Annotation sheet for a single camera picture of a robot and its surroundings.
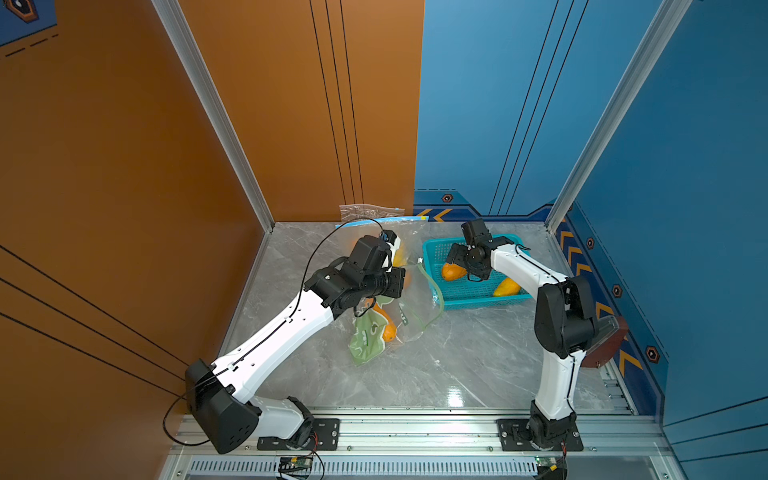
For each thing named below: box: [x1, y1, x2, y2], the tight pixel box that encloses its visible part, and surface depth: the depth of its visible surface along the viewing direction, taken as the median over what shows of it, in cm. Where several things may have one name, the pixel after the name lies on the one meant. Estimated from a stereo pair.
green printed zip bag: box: [349, 298, 394, 367], surface depth 84 cm
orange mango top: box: [442, 263, 467, 281], surface depth 101 cm
